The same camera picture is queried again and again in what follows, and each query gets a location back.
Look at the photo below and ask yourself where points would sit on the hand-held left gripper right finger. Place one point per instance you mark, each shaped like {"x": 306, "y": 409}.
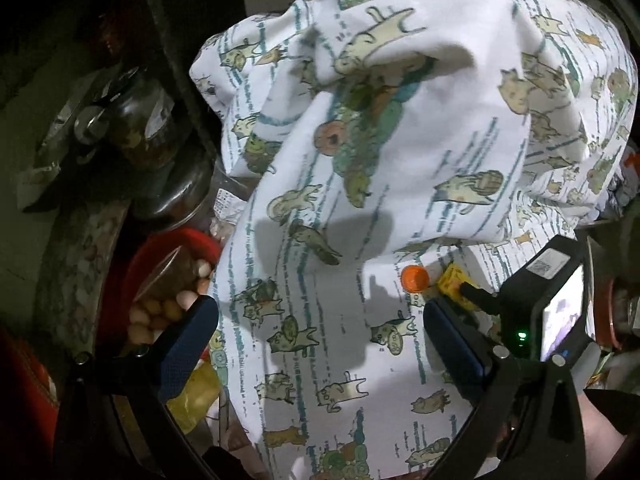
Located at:
{"x": 455, "y": 335}

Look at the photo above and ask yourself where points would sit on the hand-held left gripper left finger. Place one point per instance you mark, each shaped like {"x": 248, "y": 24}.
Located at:
{"x": 192, "y": 330}

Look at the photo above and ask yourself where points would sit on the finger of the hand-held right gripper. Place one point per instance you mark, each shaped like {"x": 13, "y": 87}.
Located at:
{"x": 480, "y": 295}

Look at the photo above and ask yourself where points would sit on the yellow small packet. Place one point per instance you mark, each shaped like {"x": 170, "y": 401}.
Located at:
{"x": 452, "y": 280}

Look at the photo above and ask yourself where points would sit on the person's right forearm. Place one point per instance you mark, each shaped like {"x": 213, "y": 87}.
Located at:
{"x": 607, "y": 435}

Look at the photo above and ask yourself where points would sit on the pile of eggs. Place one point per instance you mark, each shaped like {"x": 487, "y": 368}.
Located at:
{"x": 160, "y": 310}

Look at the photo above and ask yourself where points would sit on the clear zip bag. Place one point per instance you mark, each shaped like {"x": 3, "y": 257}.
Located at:
{"x": 167, "y": 272}

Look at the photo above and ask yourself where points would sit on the yellow plastic bag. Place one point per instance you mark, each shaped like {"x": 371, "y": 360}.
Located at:
{"x": 195, "y": 395}

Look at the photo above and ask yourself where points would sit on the red-rimmed jar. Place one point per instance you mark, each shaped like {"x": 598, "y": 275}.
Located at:
{"x": 615, "y": 310}

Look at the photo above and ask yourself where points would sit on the red plastic bowl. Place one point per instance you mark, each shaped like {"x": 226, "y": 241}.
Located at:
{"x": 165, "y": 245}

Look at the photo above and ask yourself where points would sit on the clear labelled plastic bag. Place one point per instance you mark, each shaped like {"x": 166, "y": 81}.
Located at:
{"x": 227, "y": 205}

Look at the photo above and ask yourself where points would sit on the floral patterned round tray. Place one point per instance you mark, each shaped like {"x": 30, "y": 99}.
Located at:
{"x": 75, "y": 270}

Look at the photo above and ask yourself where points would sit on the dark metal pot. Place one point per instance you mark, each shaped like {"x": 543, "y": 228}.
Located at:
{"x": 182, "y": 185}

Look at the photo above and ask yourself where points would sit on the cat print white cloth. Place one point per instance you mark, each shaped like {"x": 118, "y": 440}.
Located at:
{"x": 400, "y": 160}

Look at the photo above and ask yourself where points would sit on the red plastic container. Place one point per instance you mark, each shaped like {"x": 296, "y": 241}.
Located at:
{"x": 25, "y": 400}

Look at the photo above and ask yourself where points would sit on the large glass jar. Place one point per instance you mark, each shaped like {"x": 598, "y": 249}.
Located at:
{"x": 145, "y": 125}

